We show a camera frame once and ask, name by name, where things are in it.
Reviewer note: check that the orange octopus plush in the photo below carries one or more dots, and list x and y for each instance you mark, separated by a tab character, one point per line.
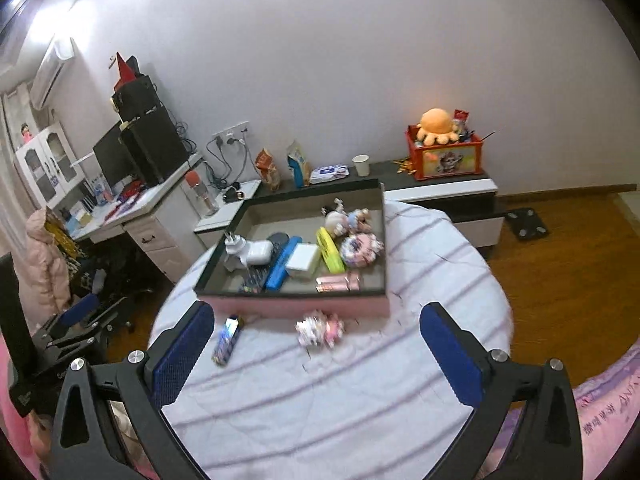
437	122

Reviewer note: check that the white wall socket strip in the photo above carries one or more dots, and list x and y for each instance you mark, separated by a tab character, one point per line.
230	132

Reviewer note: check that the white desk with drawers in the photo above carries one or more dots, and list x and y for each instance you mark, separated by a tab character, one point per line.
160	225

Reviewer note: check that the white paper cup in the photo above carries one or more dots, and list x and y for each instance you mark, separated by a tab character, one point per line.
361	165

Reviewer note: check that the orange snack bag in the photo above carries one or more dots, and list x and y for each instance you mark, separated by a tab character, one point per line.
266	170

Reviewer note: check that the red printed toy box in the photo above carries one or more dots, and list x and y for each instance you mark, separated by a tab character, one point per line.
447	160

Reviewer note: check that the dark round pad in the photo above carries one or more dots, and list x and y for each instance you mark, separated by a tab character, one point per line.
278	238

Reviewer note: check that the wet wipes pack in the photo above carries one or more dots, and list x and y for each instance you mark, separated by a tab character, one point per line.
328	174

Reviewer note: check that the black computer tower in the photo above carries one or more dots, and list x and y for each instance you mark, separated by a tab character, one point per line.
155	147

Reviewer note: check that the blue plastic case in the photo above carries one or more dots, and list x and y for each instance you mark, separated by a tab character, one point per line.
282	265

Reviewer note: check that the small doll in pink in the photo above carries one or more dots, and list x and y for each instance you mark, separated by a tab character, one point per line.
25	135

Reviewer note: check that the blue and gold slim box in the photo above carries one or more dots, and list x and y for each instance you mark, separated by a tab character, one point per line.
227	340

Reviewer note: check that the small black device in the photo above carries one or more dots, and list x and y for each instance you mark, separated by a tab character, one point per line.
233	193

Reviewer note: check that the round pink block toy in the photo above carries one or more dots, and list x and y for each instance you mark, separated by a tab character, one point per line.
361	251

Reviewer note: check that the pig doll figure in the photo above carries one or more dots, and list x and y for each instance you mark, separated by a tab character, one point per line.
336	222

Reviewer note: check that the blue standing package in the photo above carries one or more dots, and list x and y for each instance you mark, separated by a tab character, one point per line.
298	167

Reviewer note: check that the dark remote control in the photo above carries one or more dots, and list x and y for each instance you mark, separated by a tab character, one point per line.
253	280

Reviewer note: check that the pink padded coat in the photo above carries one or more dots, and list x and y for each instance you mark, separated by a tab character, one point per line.
47	265

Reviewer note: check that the white air conditioner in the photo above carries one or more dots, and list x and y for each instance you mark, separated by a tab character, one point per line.
50	75

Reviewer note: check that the black bathroom scale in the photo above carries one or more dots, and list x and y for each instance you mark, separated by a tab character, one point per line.
525	224

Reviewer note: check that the white rectangular charger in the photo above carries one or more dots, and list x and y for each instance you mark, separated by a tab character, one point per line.
303	260

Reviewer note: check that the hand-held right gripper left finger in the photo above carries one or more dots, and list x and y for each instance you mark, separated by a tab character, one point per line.
182	360

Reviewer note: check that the yellow plastic case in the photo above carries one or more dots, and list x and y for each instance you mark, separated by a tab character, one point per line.
330	252

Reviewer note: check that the orange candy wrappers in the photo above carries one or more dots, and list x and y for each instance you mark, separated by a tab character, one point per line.
404	165

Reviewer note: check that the blue and pink doll figure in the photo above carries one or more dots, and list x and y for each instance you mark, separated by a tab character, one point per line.
360	220

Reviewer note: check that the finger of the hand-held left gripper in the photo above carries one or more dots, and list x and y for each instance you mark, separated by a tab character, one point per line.
70	344
80	310

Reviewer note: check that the black computer monitor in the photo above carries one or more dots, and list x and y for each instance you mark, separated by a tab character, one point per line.
112	160

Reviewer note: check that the pink printed quilt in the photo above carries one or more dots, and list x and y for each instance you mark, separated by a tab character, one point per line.
610	410

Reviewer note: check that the red snack packet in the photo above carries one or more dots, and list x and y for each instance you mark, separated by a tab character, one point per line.
461	120

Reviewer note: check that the low white black cabinet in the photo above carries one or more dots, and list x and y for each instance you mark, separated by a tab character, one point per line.
450	195

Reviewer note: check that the pink box with black rim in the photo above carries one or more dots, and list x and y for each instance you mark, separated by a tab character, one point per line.
300	307

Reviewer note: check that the clear bottle with orange cap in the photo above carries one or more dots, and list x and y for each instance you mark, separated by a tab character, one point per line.
202	195

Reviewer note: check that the white plug adapter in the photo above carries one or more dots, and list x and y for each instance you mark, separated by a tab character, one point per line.
234	250

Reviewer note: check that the light window curtain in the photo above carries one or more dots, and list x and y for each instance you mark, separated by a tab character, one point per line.
10	185

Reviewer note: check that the white glass-door cabinet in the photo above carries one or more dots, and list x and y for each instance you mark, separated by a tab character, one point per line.
47	167

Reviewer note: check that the black box on tower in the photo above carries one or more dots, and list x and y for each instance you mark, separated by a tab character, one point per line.
137	97

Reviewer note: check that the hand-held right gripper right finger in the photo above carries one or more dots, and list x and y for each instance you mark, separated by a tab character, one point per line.
452	360

